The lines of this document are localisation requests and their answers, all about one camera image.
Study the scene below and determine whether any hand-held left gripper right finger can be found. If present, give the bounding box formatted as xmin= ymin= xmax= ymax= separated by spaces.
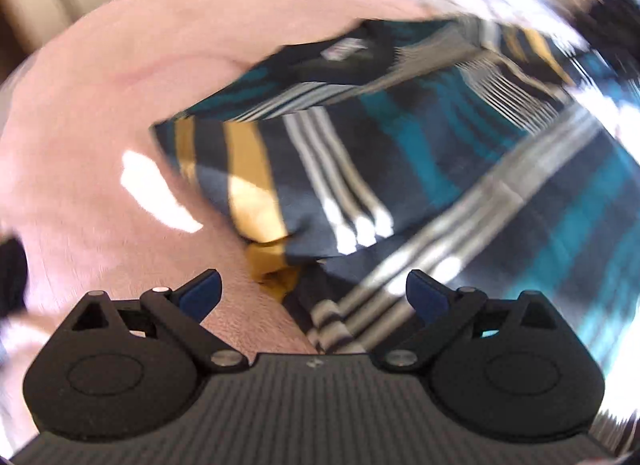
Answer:
xmin=376 ymin=269 xmax=574 ymax=374

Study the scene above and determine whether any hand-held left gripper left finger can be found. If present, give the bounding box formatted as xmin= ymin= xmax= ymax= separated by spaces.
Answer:
xmin=64 ymin=268 xmax=250 ymax=374

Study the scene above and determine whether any striped navy teal shirt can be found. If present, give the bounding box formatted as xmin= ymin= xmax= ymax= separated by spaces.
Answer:
xmin=151 ymin=15 xmax=640 ymax=382

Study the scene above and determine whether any dark cloth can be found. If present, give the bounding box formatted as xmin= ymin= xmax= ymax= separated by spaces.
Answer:
xmin=0 ymin=237 xmax=28 ymax=318

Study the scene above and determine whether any pink bed sheet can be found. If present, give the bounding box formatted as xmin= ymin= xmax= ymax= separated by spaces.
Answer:
xmin=0 ymin=0 xmax=453 ymax=446

